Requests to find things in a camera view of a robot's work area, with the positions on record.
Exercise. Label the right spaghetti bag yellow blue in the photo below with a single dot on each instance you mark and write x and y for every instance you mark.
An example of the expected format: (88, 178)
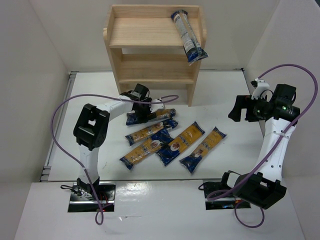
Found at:
(191, 161)

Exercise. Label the spaghetti bag yellow blue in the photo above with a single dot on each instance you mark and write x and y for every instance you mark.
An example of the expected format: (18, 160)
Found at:
(191, 161)
(179, 144)

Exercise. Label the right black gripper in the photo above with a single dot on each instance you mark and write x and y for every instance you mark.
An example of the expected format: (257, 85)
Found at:
(249, 110)

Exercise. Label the left aluminium table rail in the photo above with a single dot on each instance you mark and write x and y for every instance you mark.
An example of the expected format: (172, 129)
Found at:
(57, 127)

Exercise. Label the centre spaghetti bag yellow blue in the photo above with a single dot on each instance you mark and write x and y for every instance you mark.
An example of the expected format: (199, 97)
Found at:
(179, 144)

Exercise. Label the blue pasta bag on shelf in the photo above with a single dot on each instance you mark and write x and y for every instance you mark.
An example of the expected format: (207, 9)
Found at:
(192, 48)

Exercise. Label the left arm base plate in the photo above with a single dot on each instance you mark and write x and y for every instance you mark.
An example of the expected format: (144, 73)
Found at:
(83, 202)

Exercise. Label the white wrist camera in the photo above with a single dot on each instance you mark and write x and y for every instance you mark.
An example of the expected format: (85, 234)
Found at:
(156, 104)
(260, 86)

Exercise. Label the wooden three-tier shelf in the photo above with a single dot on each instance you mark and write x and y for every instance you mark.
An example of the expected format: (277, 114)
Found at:
(144, 46)

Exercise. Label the pasta bag blue yellow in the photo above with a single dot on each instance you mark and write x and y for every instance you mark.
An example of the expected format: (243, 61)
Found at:
(149, 131)
(161, 114)

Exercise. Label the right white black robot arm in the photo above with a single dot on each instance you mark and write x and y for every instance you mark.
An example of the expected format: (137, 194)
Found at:
(263, 189)

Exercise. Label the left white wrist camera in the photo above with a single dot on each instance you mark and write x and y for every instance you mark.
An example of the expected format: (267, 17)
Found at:
(156, 104)

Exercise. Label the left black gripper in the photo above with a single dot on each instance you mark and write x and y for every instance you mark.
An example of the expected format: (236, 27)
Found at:
(144, 116)

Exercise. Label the long left pasta bag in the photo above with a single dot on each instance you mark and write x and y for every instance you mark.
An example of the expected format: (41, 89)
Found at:
(148, 147)

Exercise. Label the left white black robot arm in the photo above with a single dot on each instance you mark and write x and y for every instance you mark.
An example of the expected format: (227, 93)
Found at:
(91, 128)

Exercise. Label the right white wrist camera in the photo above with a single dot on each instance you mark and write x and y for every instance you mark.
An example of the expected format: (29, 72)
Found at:
(260, 86)

